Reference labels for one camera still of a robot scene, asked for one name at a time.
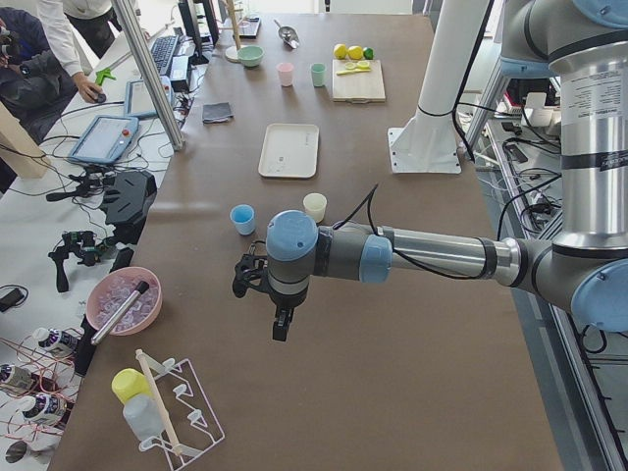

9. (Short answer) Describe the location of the metal tube in bowl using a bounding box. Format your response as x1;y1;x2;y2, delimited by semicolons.
90;281;149;345

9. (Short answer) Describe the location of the yellow cup on rack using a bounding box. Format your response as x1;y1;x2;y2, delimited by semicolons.
111;368;152;404

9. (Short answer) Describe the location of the pink cup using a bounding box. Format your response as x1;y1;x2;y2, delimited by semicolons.
276;62;294;87

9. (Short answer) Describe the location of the person at desk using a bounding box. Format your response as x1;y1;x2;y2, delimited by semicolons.
1;1;122;143

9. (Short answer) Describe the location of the black keyboard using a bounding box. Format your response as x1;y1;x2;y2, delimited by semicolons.
151;35;180;76

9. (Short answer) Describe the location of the grey folded cloth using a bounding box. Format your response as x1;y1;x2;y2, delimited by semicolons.
202;102;233;124

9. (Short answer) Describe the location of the wooden cup tree stand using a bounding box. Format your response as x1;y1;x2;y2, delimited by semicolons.
223;0;241;63

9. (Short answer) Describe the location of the yellow plastic knife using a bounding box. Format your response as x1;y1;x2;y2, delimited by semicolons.
335;68;372;76

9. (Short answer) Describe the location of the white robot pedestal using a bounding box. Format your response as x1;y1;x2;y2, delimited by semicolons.
389;0;494;174

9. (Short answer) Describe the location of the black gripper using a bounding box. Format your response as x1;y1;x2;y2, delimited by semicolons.
232;239;307;341

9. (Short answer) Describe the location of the clear cup on rack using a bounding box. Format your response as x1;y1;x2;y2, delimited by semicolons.
123;393;165;442

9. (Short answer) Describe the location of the white wire cup rack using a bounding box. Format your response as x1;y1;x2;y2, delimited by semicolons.
135;349;226;470

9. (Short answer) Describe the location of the wooden cutting board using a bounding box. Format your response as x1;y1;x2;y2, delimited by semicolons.
332;59;386;103

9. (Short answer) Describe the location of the blue cup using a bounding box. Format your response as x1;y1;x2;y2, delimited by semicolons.
230;204;256;236

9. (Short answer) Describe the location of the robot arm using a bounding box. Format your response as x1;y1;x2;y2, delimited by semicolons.
233;1;627;340

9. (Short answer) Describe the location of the cream cup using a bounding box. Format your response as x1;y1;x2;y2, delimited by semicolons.
302;192;328;223

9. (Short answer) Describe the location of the blue teach pendant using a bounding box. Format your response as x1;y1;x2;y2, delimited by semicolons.
68;115;139;165
124;76;175;119

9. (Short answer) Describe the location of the green bowl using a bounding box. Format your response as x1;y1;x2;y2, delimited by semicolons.
237;45;265;68

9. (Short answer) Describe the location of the cream rabbit tray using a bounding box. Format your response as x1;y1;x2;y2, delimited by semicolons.
258;123;319;179

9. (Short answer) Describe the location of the pink bowl with ice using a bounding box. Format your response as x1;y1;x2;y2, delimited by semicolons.
85;266;164;338

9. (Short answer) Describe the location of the green cup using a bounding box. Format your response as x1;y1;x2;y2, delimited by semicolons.
310;63;327;87

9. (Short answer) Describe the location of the whole lemon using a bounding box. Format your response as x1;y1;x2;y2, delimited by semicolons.
334;43;347;60
346;45;364;61

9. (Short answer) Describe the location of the aluminium frame post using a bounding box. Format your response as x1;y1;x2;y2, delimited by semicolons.
111;0;184;152

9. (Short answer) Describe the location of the black device housing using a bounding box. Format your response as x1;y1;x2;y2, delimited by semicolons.
99;171;157;244

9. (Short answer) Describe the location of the metal scoop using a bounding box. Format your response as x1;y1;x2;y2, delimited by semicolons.
274;19;300;49

